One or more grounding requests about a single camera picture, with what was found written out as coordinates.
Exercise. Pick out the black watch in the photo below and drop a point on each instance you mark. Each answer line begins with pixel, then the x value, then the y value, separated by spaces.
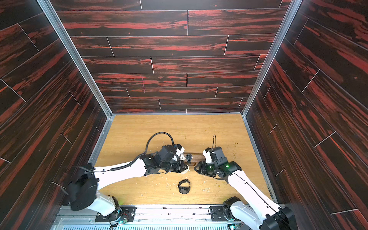
pixel 184 186
pixel 189 158

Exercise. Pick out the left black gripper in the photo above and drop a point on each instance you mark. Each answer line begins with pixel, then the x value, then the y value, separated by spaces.
pixel 179 168

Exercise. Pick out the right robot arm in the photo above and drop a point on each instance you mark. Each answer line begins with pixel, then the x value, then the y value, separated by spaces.
pixel 262 213

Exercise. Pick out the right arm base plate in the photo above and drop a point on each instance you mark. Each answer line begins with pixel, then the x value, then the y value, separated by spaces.
pixel 220 213

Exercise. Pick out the dark wooden watch stand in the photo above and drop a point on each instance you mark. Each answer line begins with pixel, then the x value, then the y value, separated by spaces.
pixel 197 157

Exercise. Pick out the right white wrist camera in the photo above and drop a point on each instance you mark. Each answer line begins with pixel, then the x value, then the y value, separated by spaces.
pixel 207 153

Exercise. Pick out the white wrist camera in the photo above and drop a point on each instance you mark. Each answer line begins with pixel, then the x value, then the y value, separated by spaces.
pixel 180 152
pixel 207 153

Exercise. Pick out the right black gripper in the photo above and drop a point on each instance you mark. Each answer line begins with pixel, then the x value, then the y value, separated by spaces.
pixel 208 166

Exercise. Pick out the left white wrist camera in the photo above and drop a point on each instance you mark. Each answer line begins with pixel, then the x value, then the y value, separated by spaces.
pixel 180 152

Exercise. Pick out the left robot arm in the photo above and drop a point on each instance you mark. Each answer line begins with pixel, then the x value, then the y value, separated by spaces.
pixel 84 189

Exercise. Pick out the white watch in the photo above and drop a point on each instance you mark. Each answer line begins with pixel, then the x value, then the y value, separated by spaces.
pixel 186 170

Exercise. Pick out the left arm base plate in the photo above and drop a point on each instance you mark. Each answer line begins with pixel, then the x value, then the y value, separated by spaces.
pixel 122 216

